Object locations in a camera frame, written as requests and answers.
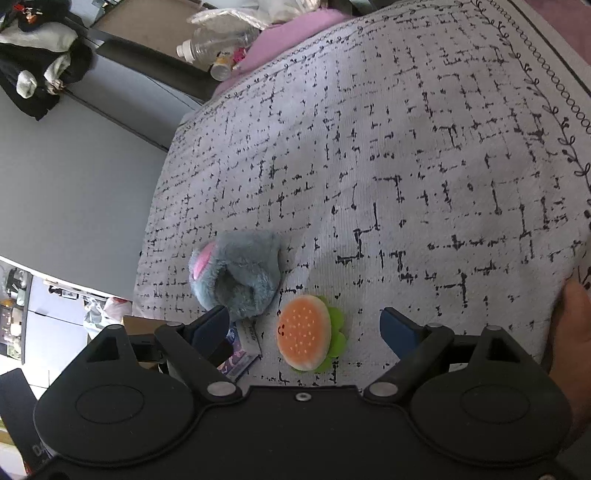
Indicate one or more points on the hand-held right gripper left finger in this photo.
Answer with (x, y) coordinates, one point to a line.
(210, 330)

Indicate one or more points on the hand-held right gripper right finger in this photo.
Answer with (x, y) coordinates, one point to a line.
(400, 333)

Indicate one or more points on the purple printed packet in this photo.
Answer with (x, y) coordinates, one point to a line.
(240, 355)

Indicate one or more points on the blue-grey plush toy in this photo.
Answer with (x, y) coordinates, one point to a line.
(244, 272)

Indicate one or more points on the brown cardboard box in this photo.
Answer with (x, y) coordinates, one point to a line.
(138, 325)

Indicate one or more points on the hamburger plush toy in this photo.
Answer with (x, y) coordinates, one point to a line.
(304, 332)

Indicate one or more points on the person's bare leg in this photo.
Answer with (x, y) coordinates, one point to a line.
(572, 332)

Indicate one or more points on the yellow white cup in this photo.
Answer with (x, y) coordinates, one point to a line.
(220, 68)

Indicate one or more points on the clear plastic bottle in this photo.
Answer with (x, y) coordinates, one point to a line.
(207, 46)

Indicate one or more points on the pink pillow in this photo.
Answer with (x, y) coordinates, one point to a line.
(286, 41)

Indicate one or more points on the brown folding table board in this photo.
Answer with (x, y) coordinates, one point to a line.
(138, 27)

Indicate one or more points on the crumpled clear plastic bags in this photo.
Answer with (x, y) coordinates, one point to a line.
(240, 14)

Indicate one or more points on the hanging dark clothes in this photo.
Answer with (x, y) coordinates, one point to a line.
(41, 60)

